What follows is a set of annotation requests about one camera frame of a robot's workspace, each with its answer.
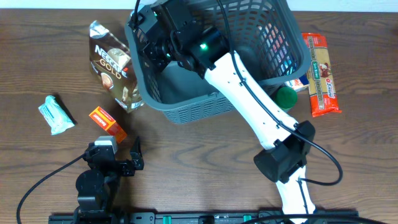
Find grey plastic basket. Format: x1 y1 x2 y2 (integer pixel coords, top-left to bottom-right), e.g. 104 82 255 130
125 0 310 124

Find San Remo spaghetti packet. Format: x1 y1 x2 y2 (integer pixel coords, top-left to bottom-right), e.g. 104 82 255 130
302 33 341 118

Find Kleenex tissue multipack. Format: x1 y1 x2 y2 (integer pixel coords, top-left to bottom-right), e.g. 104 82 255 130
284 75 309 92

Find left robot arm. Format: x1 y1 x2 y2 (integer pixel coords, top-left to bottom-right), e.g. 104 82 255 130
73 136 144 223

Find orange Redoxon box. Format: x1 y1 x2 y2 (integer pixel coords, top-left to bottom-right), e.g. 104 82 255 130
89 106 127 143

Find Nescafe Gold coffee bag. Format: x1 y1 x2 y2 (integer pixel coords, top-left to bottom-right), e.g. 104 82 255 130
89 21 144 113

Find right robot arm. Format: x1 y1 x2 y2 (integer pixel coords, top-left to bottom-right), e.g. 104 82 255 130
130 1 315 223

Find light green wrapped packet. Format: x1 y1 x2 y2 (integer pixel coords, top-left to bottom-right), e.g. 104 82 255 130
38 95 75 135

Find green lid jar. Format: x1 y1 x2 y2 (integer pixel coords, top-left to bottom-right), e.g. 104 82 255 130
274 86 298 112

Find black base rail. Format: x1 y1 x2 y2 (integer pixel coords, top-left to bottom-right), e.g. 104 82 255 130
48 210 360 224

